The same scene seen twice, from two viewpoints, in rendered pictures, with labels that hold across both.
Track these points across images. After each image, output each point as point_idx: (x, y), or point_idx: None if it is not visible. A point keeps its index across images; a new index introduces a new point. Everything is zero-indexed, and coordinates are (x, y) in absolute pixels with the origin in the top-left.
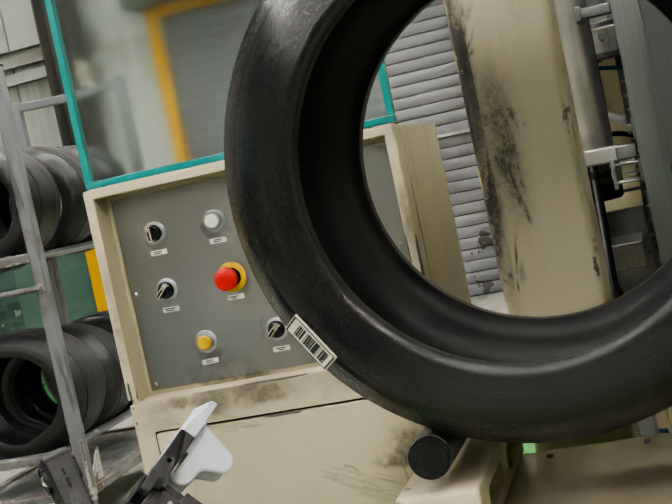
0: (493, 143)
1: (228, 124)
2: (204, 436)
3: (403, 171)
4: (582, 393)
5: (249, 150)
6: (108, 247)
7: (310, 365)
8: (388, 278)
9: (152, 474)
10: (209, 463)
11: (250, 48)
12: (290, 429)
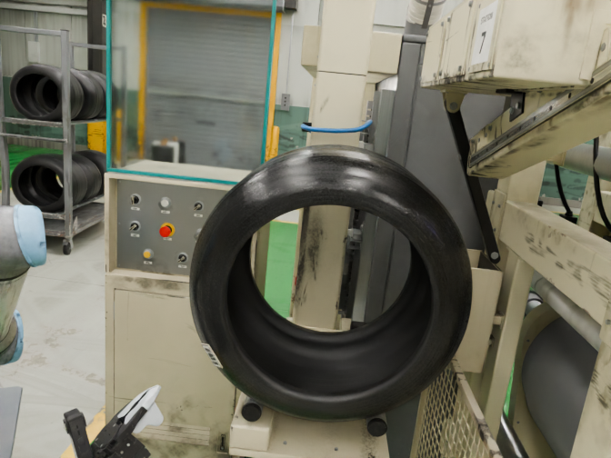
0: (309, 242)
1: (199, 246)
2: (152, 407)
3: None
4: (328, 413)
5: (207, 267)
6: (111, 200)
7: None
8: (248, 298)
9: (123, 433)
10: (151, 422)
11: (220, 217)
12: (177, 303)
